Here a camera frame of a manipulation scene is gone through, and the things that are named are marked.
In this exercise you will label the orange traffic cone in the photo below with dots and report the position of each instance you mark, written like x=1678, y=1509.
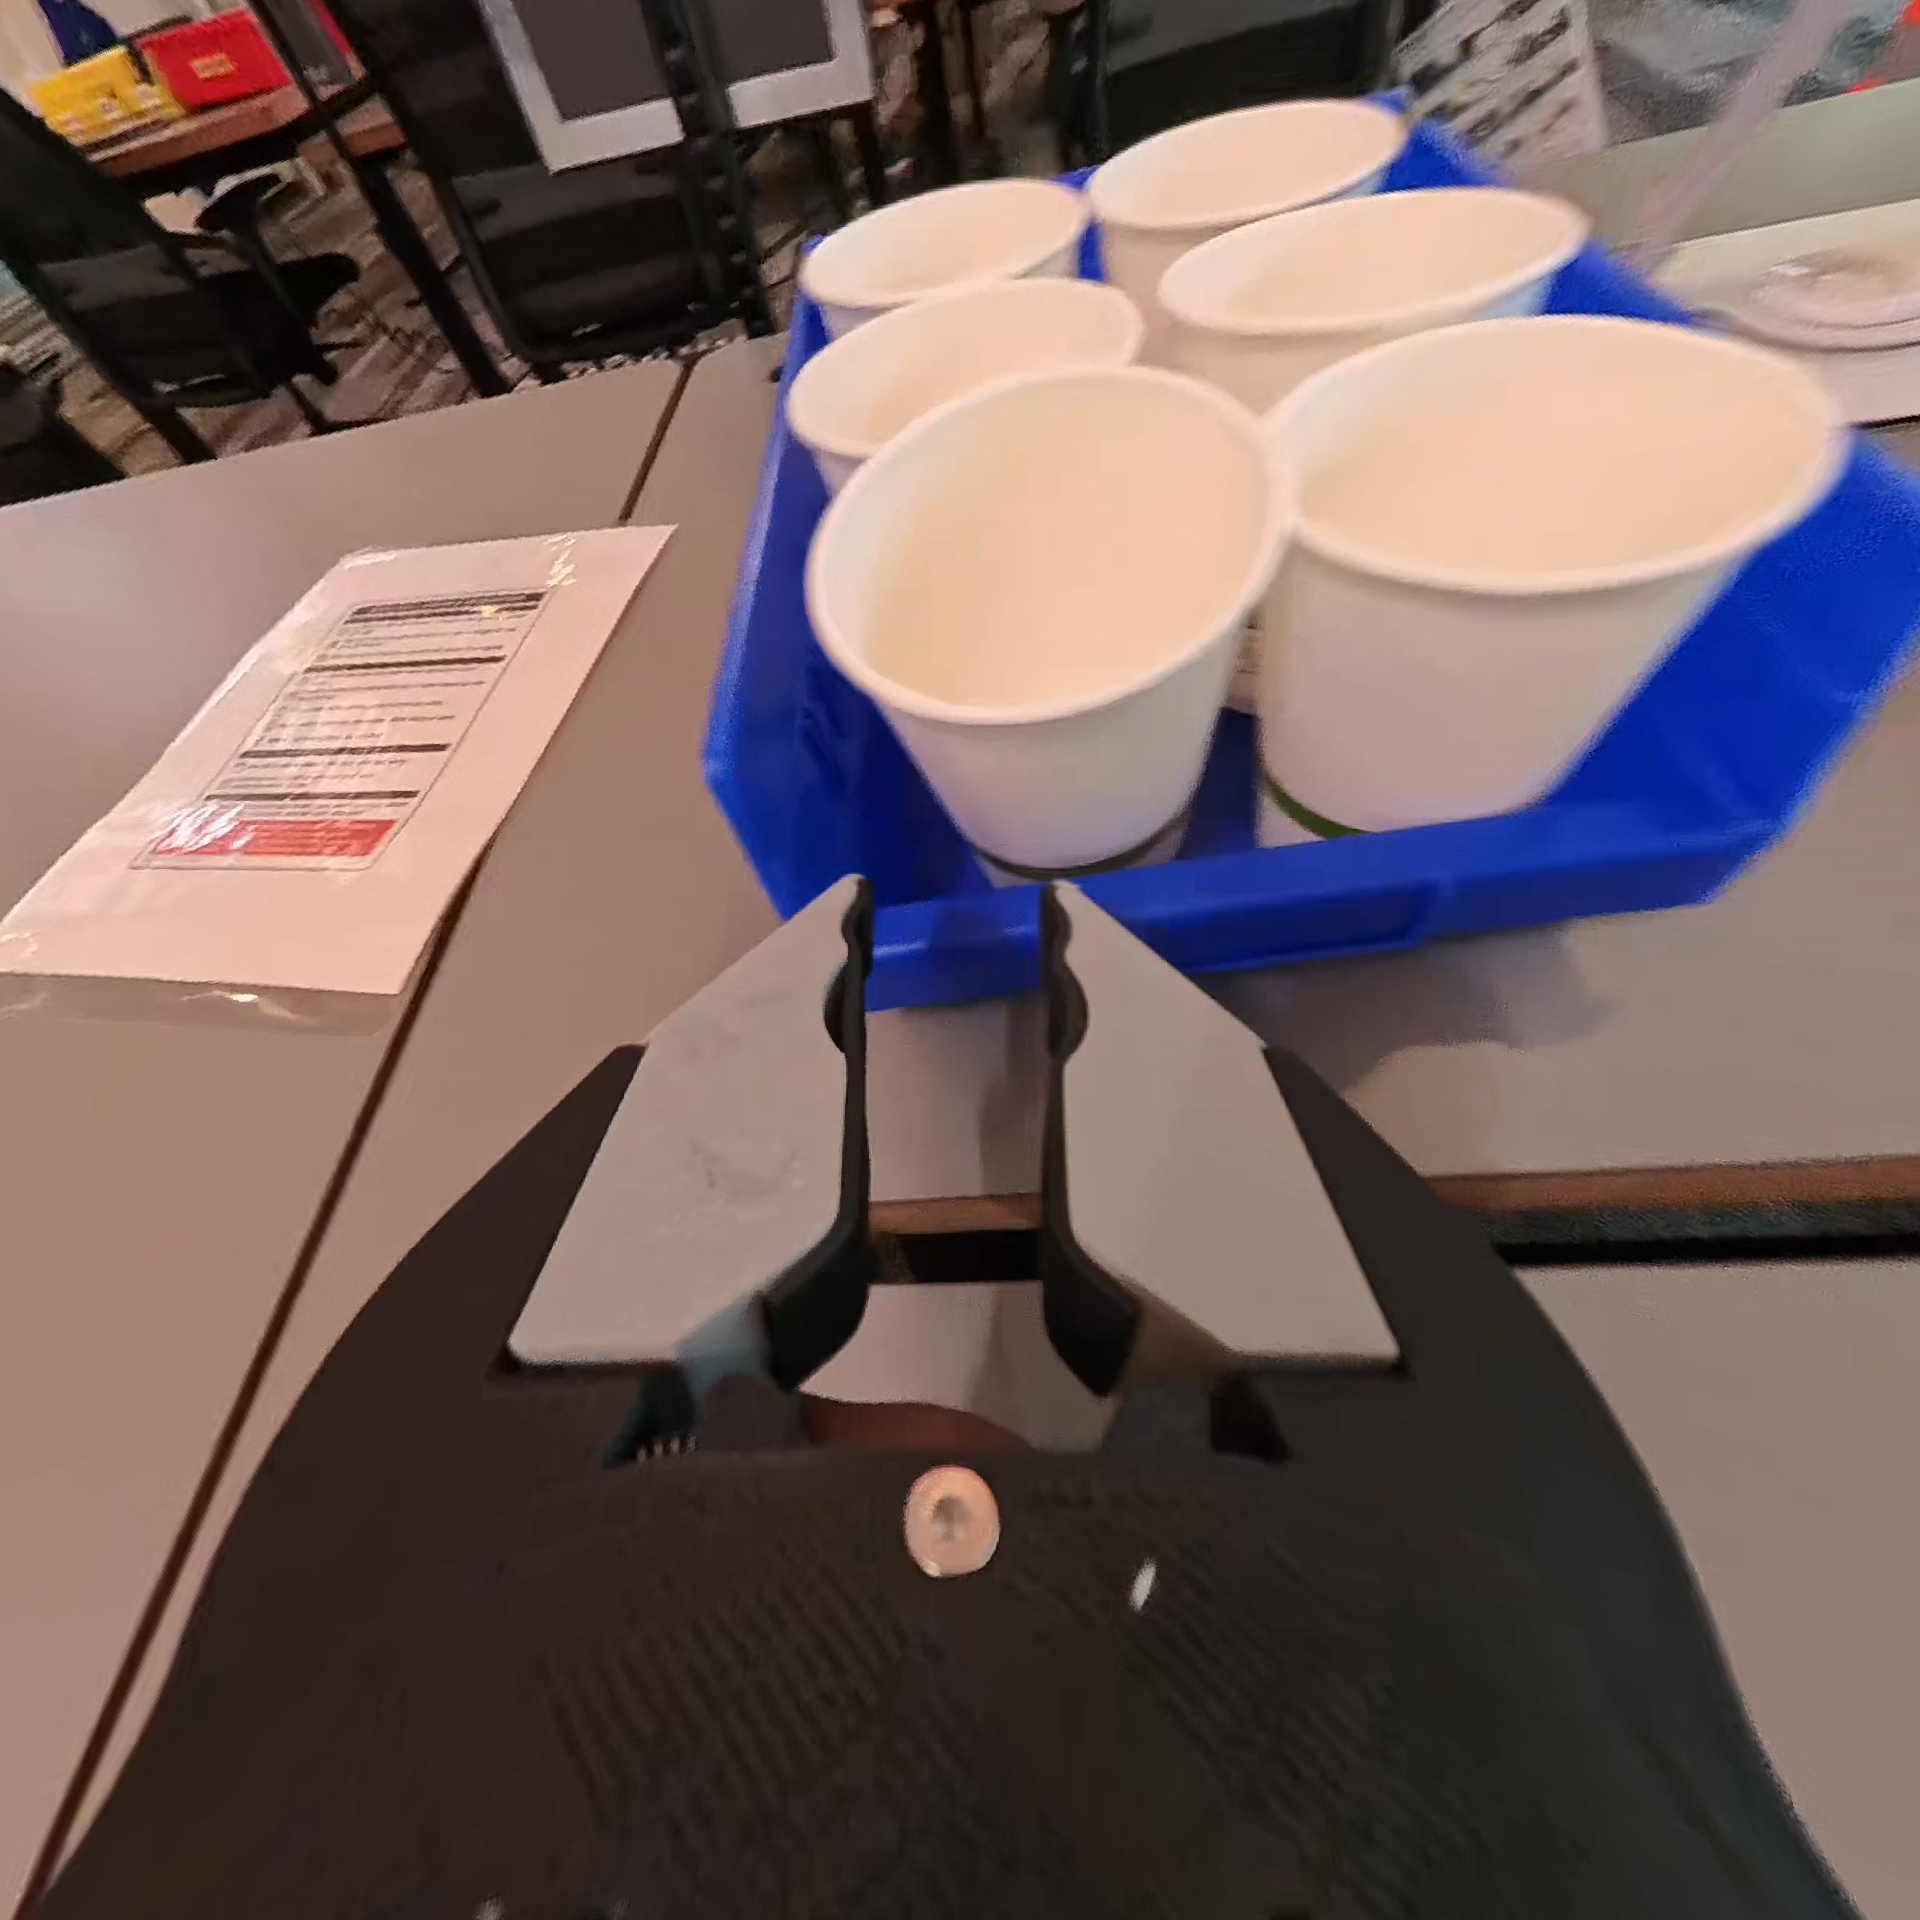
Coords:
x=1883, y=82

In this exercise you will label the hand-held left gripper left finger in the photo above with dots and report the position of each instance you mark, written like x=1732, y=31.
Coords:
x=705, y=1184

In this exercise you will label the laminated printed sheet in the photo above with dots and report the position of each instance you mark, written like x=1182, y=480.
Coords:
x=374, y=721

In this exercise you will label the printed photo leaflet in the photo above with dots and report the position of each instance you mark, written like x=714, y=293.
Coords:
x=1501, y=74

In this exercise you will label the grey rolling partition board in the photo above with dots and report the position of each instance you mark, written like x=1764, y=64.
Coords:
x=675, y=31

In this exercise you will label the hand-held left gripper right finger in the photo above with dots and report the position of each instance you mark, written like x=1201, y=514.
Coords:
x=1201, y=1200

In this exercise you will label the wooden office desk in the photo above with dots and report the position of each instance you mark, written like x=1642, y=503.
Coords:
x=241, y=143

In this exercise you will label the black office chair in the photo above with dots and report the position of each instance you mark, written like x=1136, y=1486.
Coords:
x=181, y=300
x=1231, y=60

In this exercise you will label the yellow plastic bin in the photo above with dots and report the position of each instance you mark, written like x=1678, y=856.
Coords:
x=99, y=99

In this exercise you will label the blue plastic bin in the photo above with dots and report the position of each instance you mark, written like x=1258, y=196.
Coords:
x=1351, y=901

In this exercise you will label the wooden white document stand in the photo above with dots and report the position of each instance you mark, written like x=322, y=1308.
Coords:
x=1875, y=383

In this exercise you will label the red plastic bin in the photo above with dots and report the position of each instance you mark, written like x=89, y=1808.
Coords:
x=224, y=60

